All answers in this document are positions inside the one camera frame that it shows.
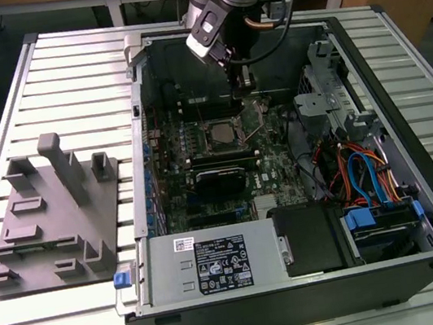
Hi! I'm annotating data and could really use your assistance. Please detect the metal socket cover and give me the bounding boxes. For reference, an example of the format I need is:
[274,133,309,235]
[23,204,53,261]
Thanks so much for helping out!
[230,95,270,146]

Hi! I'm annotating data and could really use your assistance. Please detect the silver CPU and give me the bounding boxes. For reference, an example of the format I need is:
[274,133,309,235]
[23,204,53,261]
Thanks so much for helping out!
[210,120,238,146]

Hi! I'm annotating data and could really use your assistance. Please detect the black plastic bay cover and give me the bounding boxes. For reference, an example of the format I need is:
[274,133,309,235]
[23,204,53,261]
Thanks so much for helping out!
[267,195,360,282]

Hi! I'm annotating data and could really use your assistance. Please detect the copper bent tube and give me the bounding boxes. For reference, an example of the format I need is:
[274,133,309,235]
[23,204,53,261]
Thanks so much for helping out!
[243,11,276,36]

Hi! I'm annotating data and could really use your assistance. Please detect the silver metal drive cage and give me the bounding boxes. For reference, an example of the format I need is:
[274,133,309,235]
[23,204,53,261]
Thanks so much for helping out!
[284,33,386,150]

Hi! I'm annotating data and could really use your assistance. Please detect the black RAM stick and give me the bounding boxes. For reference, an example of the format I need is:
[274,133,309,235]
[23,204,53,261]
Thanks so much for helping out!
[190,147,257,167]

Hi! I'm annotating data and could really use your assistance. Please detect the green motherboard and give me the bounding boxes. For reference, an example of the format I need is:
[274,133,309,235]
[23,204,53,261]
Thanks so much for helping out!
[142,87,320,236]

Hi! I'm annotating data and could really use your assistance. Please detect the black graphics card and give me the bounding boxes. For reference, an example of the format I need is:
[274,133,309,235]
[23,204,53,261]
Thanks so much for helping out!
[191,162,251,200]

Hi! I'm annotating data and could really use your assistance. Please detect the small silver heatsink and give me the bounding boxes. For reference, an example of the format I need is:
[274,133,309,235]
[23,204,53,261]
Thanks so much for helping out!
[252,191,281,212]

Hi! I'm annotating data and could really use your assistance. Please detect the hard disk in blue carrier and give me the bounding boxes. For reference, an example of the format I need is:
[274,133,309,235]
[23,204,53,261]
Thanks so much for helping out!
[341,195,432,268]

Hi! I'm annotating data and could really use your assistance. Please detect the grey power supply unit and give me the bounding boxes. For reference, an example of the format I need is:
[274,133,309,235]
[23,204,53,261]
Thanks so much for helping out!
[127,214,292,308]

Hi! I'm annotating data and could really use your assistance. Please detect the grey parts rack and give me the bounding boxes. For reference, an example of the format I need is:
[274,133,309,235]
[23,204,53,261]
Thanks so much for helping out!
[0,122,137,297]

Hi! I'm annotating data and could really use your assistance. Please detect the blue case latch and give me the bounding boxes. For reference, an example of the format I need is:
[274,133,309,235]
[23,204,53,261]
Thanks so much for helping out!
[111,270,133,291]

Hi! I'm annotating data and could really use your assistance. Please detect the black PC case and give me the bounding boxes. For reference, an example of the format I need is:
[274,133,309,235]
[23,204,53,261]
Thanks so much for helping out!
[80,0,433,325]

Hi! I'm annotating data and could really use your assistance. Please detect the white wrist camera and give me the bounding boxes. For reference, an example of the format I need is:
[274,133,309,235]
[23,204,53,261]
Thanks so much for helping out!
[179,0,235,72]

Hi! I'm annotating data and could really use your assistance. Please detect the blue data wire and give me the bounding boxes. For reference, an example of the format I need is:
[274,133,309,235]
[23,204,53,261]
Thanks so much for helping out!
[344,147,393,214]

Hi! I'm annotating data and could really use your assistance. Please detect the orange power wires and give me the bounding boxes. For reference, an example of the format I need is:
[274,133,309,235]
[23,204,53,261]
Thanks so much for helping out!
[322,133,409,215]

